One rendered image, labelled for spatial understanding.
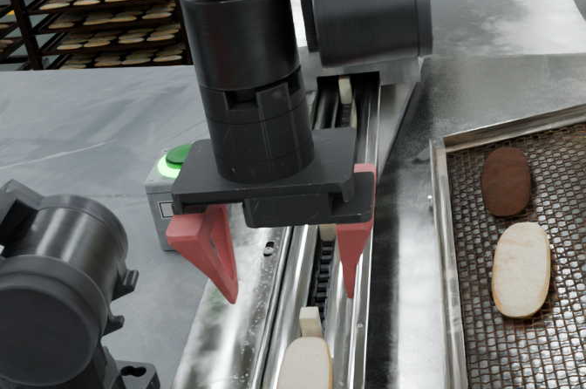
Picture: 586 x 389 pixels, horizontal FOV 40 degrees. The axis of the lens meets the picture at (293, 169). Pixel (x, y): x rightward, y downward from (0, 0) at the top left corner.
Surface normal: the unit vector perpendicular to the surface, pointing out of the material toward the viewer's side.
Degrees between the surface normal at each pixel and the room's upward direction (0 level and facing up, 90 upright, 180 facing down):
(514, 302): 24
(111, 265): 81
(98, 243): 62
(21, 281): 9
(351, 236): 111
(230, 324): 0
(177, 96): 0
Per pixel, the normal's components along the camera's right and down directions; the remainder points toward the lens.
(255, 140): 0.01, 0.48
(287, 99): 0.65, 0.28
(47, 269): 0.30, -0.83
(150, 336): -0.15, -0.86
